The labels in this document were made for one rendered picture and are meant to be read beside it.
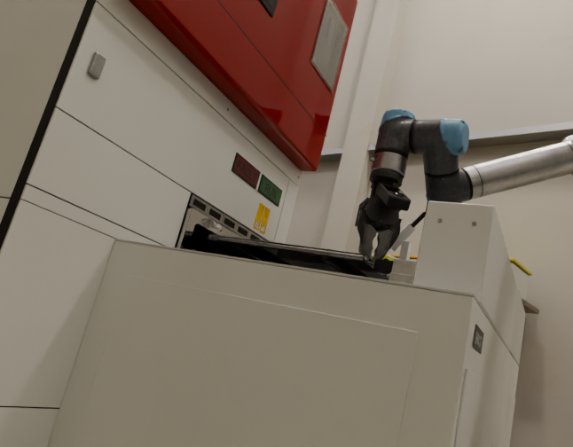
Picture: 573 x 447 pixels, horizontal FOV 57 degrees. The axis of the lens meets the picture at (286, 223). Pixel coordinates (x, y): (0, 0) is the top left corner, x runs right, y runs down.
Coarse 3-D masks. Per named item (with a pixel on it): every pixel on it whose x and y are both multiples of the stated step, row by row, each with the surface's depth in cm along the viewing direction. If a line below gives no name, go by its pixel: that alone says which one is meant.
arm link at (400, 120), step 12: (396, 108) 116; (384, 120) 117; (396, 120) 115; (408, 120) 114; (384, 132) 115; (396, 132) 114; (408, 132) 112; (384, 144) 114; (396, 144) 113; (408, 144) 113
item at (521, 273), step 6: (510, 258) 348; (516, 264) 354; (516, 270) 354; (522, 270) 363; (516, 276) 354; (522, 276) 362; (528, 276) 370; (516, 282) 354; (522, 282) 362; (528, 282) 370; (522, 288) 362; (522, 294) 362
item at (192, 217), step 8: (192, 208) 112; (184, 216) 112; (192, 216) 112; (200, 216) 114; (184, 224) 111; (192, 224) 112; (200, 224) 115; (208, 224) 117; (216, 224) 120; (184, 232) 110; (216, 232) 120; (224, 232) 123; (232, 232) 126; (184, 240) 110; (184, 248) 111; (192, 248) 113; (200, 248) 115
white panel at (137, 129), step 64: (128, 0) 93; (64, 64) 85; (128, 64) 94; (192, 64) 109; (64, 128) 84; (128, 128) 95; (192, 128) 111; (256, 128) 132; (64, 192) 85; (128, 192) 97; (192, 192) 113; (256, 192) 135
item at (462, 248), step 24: (432, 216) 77; (456, 216) 75; (480, 216) 74; (432, 240) 76; (456, 240) 74; (480, 240) 73; (504, 240) 87; (432, 264) 75; (456, 264) 73; (480, 264) 72; (504, 264) 90; (456, 288) 72; (480, 288) 71; (504, 288) 94; (504, 312) 98; (504, 336) 102
